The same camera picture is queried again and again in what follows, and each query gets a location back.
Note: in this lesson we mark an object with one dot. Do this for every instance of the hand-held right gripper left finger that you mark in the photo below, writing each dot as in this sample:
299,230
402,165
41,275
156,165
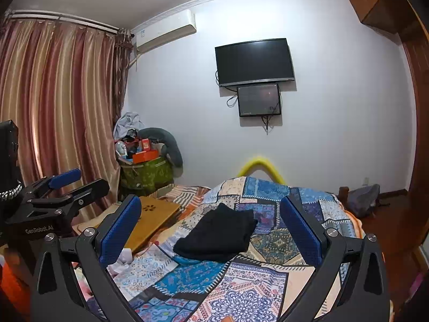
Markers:
120,231

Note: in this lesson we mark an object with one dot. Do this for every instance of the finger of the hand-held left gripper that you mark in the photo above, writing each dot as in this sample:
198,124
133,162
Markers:
90,189
65,177

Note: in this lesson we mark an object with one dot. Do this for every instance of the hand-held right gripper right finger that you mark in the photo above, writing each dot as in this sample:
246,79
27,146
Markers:
301,231

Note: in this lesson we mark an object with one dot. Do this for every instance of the black pants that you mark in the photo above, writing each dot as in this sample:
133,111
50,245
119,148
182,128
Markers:
218,234

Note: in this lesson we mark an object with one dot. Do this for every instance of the white crumpled tissue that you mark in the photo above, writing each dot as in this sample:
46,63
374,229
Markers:
124,256

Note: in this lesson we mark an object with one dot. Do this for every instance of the wooden lap desk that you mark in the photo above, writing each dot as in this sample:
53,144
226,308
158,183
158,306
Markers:
154,214

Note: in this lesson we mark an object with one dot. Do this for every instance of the green fabric bag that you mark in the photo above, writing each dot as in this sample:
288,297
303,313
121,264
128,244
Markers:
147,174

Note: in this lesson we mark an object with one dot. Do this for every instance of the orange box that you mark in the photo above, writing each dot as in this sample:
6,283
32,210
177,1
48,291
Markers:
145,157

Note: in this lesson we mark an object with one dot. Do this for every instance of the striped pink curtain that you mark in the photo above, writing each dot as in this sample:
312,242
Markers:
67,107

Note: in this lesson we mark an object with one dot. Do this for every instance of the grey backpack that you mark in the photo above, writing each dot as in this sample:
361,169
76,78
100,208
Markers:
363,198

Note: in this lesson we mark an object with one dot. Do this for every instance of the red box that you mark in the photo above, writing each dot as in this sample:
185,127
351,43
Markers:
145,145

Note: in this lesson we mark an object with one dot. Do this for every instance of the pale grey crumpled cloth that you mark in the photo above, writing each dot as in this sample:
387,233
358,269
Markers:
129,124

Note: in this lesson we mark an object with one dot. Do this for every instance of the striped bed sheet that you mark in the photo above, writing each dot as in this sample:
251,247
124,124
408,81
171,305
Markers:
187,193

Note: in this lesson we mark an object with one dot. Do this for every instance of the yellow foam hoop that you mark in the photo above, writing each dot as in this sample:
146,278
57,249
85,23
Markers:
264,161

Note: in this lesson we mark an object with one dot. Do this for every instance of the grey neck pillow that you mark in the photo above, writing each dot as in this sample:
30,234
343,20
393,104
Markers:
174,147

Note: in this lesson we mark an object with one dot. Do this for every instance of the orange cloth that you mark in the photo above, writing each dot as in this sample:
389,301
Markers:
11,281

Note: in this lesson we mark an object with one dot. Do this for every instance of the white curtain rod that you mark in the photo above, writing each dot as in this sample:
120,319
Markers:
67,20

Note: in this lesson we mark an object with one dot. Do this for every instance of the wooden wardrobe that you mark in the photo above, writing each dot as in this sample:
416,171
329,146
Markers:
415,107

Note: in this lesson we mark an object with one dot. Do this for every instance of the white air conditioner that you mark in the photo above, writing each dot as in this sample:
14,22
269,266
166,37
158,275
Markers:
164,33

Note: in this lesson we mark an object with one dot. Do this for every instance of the wooden bed post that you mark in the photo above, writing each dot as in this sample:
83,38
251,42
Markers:
343,194

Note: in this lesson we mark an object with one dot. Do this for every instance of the small black wall monitor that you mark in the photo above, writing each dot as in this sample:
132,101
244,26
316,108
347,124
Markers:
258,100

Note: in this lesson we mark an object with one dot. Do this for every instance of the black wall television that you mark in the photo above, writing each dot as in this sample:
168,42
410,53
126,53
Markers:
254,62

